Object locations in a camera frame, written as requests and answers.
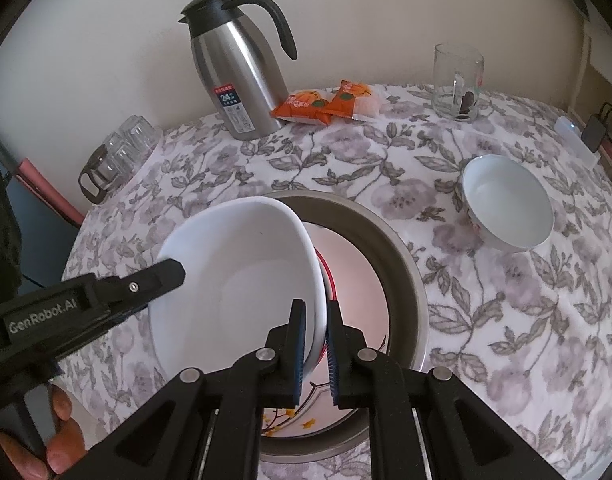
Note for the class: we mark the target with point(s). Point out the plain white bowl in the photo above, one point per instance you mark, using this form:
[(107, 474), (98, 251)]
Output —
[(236, 270)]

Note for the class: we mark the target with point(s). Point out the black power bank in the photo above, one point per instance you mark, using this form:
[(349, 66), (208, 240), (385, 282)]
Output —
[(594, 132)]

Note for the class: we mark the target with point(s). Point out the person's left hand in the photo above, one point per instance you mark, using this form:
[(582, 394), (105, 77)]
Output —
[(66, 445)]

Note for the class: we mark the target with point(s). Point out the small floral white bowl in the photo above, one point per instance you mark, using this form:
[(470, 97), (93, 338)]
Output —
[(510, 205)]

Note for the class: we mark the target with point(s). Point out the dark cabinet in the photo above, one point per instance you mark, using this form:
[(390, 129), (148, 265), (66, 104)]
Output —
[(41, 245)]

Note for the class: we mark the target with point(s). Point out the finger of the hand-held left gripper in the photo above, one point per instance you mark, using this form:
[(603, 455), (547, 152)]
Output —
[(146, 282)]

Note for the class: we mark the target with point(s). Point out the beige wooden frame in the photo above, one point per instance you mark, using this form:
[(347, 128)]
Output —
[(585, 60)]

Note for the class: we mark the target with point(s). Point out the clear glass mug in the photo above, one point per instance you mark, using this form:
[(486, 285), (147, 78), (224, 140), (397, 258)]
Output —
[(443, 95)]

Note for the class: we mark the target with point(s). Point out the stainless steel thermos jug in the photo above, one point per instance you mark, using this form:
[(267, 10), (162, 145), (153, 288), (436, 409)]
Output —
[(236, 75)]

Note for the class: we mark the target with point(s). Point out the white plastic box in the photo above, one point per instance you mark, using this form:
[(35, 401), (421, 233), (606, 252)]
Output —
[(571, 136)]

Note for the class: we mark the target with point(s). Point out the clear drinking glass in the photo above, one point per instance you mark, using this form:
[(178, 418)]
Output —
[(113, 141), (136, 132), (127, 160)]

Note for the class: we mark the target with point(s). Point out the white plate with black rim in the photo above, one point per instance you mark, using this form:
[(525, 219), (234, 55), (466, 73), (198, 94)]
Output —
[(356, 285)]

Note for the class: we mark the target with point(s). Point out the pink board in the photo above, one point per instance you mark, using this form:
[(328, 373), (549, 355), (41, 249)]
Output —
[(51, 195)]

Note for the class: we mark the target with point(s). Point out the metal basin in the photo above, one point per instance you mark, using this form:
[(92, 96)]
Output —
[(405, 280)]

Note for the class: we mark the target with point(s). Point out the orange snack packet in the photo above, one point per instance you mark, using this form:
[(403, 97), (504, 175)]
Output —
[(303, 105), (351, 95)]

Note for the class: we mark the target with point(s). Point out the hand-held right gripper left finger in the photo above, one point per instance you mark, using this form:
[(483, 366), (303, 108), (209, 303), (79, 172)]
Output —
[(298, 355)]

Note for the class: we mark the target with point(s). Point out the floral tablecloth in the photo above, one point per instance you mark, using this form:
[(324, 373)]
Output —
[(485, 335)]

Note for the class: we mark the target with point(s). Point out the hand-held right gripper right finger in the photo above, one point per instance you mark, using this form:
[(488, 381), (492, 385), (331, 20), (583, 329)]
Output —
[(332, 360)]

